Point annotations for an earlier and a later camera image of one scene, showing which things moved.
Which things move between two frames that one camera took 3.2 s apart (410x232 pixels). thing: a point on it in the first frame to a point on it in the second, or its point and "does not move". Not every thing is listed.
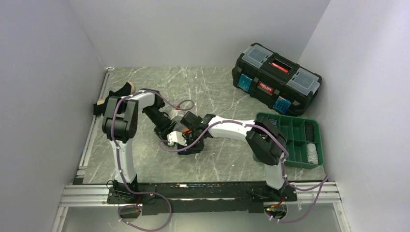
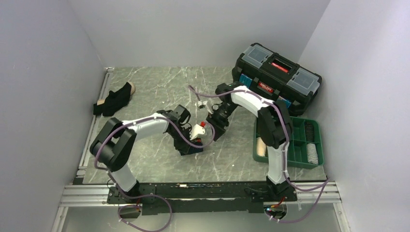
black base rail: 196,198 does not move
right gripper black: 186,136 to 217,124
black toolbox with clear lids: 273,79 does not move
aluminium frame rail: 78,194 does not move
